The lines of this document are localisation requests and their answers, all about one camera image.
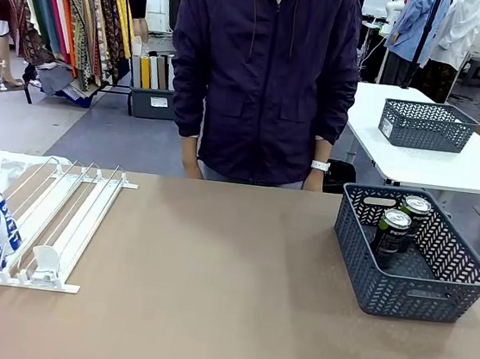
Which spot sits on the black green soda can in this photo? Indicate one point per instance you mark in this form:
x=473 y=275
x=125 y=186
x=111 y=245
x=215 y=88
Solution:
x=417 y=217
x=389 y=240

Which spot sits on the gray plastic woven basket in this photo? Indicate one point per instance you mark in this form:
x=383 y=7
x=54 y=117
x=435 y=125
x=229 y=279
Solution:
x=400 y=293
x=428 y=127

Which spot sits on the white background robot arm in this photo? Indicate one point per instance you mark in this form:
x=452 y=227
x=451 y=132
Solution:
x=394 y=6

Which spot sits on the person's right forearm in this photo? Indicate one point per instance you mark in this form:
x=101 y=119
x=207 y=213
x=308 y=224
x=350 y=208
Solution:
x=189 y=109

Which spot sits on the person's left forearm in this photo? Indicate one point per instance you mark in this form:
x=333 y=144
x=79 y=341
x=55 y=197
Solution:
x=336 y=117

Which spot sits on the white dispenser pusher paddle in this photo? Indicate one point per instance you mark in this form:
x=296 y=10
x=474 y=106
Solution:
x=46 y=263

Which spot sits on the white can dispenser rack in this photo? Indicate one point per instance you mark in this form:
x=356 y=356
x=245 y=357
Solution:
x=82 y=231

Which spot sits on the person's right hand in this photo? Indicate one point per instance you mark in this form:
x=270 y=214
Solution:
x=192 y=169

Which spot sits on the person's left hand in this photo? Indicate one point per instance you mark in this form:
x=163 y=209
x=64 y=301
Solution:
x=313 y=181

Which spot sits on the mannequin legs with base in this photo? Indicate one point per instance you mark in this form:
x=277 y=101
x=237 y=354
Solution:
x=3 y=57

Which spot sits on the gray cloth pile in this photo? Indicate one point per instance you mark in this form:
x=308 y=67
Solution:
x=54 y=78

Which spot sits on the brown patterned shawl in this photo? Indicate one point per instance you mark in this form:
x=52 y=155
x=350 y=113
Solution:
x=19 y=20

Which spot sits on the orange garment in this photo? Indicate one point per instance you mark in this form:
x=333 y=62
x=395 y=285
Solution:
x=66 y=25

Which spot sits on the multicolour patterned garment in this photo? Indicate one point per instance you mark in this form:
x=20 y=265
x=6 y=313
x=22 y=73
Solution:
x=74 y=17

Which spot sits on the gray storage bin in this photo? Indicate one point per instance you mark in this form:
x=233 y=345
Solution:
x=153 y=102

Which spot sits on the tall white board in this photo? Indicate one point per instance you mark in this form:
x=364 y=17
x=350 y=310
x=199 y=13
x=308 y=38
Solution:
x=134 y=63

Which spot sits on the yellow board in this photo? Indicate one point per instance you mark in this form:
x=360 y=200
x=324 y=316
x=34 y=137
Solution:
x=145 y=73

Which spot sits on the brown board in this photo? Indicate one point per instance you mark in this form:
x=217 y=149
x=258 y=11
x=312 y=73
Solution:
x=162 y=73

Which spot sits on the dark floral garment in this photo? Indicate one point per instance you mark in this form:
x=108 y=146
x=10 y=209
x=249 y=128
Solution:
x=107 y=13

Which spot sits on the light gray board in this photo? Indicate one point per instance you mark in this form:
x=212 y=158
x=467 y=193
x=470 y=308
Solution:
x=170 y=74

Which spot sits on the blue jeans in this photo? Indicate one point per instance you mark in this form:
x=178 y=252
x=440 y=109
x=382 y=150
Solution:
x=210 y=175

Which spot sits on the person in navy jacket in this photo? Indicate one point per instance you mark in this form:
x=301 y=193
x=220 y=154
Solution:
x=264 y=82

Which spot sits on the white wristwatch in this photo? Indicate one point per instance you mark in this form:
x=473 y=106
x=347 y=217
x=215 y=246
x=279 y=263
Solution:
x=320 y=165

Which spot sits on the black bag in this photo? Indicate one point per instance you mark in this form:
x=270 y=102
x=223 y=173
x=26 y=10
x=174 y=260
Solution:
x=340 y=178

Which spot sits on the dark gray skirt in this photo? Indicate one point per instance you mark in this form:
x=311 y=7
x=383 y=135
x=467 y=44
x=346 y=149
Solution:
x=397 y=72

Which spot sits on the white side table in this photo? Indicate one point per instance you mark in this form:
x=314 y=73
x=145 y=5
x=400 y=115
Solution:
x=441 y=167

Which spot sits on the blue shirt on mannequin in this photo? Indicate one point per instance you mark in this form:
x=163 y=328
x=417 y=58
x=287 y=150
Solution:
x=411 y=25

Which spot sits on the brown dark skirt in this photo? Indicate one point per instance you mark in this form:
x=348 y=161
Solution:
x=433 y=82

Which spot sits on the white shirt on mannequin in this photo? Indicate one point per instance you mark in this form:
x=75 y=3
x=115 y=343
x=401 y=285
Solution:
x=460 y=31

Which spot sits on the black plastic stool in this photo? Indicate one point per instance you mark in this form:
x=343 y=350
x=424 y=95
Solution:
x=473 y=72

